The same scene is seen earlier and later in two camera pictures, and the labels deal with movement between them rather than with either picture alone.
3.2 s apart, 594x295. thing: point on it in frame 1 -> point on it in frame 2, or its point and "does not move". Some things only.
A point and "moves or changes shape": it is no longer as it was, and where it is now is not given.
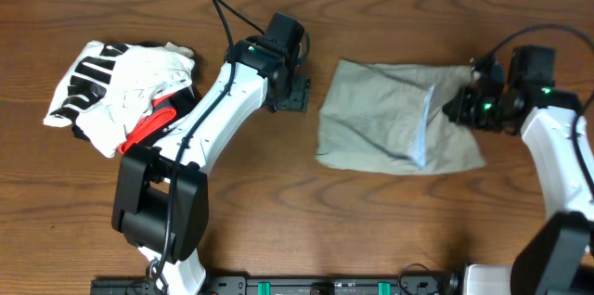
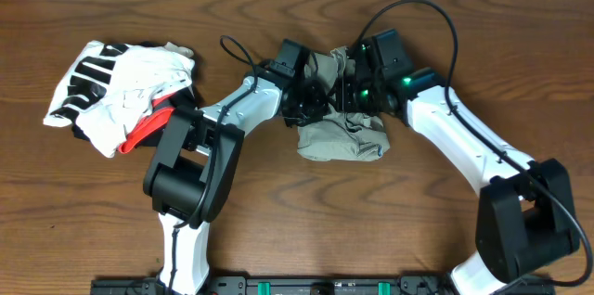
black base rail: (279, 286) does not move
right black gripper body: (478, 110) -> (361, 96)
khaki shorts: (390, 118) moves or changes shape
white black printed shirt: (111, 86) does not move
